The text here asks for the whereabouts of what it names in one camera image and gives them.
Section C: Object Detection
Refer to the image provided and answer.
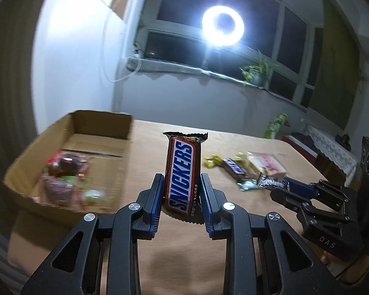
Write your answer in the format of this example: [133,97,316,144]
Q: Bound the white cabinet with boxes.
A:
[32,0,126,130]

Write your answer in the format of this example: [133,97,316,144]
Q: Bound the ring light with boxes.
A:
[201,5,245,47]

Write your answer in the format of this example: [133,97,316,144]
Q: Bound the cardboard box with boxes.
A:
[3,110,134,216]

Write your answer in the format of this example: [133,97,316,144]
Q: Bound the white window frame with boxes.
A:
[132,0,326,111]

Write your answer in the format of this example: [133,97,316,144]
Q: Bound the clear green candy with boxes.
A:
[81,189,107,205]

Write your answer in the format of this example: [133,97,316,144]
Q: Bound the red date snack packet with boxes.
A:
[47,151,90,179]
[40,174,80,206]

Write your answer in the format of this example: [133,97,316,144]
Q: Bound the sliced bread packet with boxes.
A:
[246,151,288,178]

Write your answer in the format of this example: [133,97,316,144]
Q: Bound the green foil candy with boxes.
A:
[237,178,259,192]

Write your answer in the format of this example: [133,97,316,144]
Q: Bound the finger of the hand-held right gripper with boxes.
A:
[270,187,355,223]
[283,179,355,205]

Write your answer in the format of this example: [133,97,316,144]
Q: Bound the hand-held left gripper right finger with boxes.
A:
[200,173,337,295]

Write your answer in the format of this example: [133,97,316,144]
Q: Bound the potted spider plant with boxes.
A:
[240,49,280,88]

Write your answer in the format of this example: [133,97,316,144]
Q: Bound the white lace tablecloth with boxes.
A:
[304,124,360,185]

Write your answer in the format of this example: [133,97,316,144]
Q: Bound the white cable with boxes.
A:
[101,12,142,83]

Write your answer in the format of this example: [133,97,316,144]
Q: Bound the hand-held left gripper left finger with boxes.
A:
[20,173,165,295]

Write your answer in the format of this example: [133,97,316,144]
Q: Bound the brown chocolate bar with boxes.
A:
[219,157,249,180]
[161,131,209,225]

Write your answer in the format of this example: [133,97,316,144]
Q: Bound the black and white snack packet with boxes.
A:
[257,172,291,191]

